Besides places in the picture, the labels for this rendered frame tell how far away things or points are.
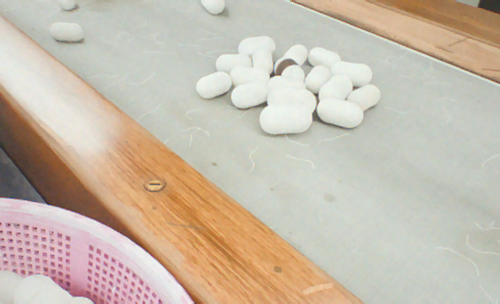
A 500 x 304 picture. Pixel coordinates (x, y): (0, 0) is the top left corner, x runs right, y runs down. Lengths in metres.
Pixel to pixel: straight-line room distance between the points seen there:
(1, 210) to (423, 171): 0.26
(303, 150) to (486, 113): 0.17
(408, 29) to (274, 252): 0.34
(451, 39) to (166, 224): 0.36
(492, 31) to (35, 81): 0.42
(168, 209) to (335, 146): 0.14
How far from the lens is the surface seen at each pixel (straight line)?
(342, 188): 0.28
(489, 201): 0.32
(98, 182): 0.24
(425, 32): 0.49
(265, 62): 0.38
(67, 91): 0.33
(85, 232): 0.22
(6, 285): 0.25
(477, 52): 0.48
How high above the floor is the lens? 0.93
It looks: 40 degrees down
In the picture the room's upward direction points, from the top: 4 degrees clockwise
